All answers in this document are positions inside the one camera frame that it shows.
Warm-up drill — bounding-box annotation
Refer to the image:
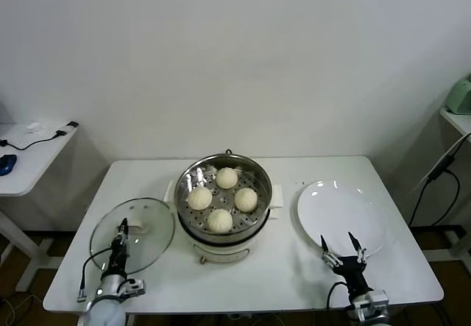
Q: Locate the pale green appliance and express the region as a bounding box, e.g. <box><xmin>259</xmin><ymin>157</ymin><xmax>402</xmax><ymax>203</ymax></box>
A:
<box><xmin>445</xmin><ymin>72</ymin><xmax>471</xmax><ymax>116</ymax></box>

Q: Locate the blue computer mouse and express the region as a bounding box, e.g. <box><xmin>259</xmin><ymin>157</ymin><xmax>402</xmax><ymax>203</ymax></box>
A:
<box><xmin>0</xmin><ymin>154</ymin><xmax>18</xmax><ymax>176</ymax></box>

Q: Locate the black cable with adapter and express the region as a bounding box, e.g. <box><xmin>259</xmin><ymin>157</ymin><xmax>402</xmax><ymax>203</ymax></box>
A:
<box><xmin>0</xmin><ymin>121</ymin><xmax>79</xmax><ymax>151</ymax></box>

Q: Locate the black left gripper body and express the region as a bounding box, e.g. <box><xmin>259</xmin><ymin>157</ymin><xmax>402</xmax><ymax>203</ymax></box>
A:
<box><xmin>110</xmin><ymin>243</ymin><xmax>132</xmax><ymax>277</ymax></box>

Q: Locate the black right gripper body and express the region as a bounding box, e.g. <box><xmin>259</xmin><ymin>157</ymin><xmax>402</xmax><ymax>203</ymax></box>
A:
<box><xmin>333</xmin><ymin>255</ymin><xmax>371</xmax><ymax>294</ymax></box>

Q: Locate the white steamed baozi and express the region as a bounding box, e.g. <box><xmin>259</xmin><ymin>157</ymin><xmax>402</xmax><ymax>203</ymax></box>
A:
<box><xmin>215</xmin><ymin>166</ymin><xmax>239</xmax><ymax>190</ymax></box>
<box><xmin>207</xmin><ymin>208</ymin><xmax>234</xmax><ymax>234</ymax></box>
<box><xmin>234</xmin><ymin>188</ymin><xmax>258</xmax><ymax>213</ymax></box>
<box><xmin>188</xmin><ymin>187</ymin><xmax>213</xmax><ymax>211</ymax></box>

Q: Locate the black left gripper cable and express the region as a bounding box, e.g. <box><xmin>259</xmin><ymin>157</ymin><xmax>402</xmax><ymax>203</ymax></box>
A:
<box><xmin>77</xmin><ymin>247</ymin><xmax>113</xmax><ymax>303</ymax></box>

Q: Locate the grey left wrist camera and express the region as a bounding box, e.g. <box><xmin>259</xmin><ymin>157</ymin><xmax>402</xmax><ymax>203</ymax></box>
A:
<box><xmin>117</xmin><ymin>280</ymin><xmax>146</xmax><ymax>297</ymax></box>

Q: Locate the steel steamer basket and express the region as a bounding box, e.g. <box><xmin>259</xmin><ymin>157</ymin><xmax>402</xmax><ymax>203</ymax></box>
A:
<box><xmin>174</xmin><ymin>152</ymin><xmax>273</xmax><ymax>239</ymax></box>

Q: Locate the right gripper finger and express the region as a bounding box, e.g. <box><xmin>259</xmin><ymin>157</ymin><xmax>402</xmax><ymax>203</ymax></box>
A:
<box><xmin>347</xmin><ymin>232</ymin><xmax>367</xmax><ymax>264</ymax></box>
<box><xmin>319</xmin><ymin>234</ymin><xmax>341</xmax><ymax>268</ymax></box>

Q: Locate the glass pot lid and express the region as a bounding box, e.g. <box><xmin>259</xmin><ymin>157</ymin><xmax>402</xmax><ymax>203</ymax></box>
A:
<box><xmin>89</xmin><ymin>196</ymin><xmax>176</xmax><ymax>272</ymax></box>

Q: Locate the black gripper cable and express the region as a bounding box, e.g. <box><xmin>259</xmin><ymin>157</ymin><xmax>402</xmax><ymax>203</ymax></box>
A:
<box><xmin>77</xmin><ymin>247</ymin><xmax>113</xmax><ymax>303</ymax></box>
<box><xmin>326</xmin><ymin>281</ymin><xmax>350</xmax><ymax>311</ymax></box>

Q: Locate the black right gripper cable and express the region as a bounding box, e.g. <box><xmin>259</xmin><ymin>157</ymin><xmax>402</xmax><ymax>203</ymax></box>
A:
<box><xmin>326</xmin><ymin>281</ymin><xmax>350</xmax><ymax>311</ymax></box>

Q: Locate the small white plastic object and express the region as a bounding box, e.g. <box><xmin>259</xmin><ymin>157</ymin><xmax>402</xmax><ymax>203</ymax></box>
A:
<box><xmin>25</xmin><ymin>121</ymin><xmax>47</xmax><ymax>135</ymax></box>

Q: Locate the white side table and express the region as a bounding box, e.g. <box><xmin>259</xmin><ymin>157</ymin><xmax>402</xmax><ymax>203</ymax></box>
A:
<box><xmin>0</xmin><ymin>122</ymin><xmax>80</xmax><ymax>292</ymax></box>

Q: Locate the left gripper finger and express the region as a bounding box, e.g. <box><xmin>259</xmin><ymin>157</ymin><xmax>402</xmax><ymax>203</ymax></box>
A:
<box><xmin>116</xmin><ymin>217</ymin><xmax>130</xmax><ymax>248</ymax></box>

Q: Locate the white round plate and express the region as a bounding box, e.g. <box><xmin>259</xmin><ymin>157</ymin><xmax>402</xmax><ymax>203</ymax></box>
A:
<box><xmin>293</xmin><ymin>180</ymin><xmax>388</xmax><ymax>259</ymax></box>

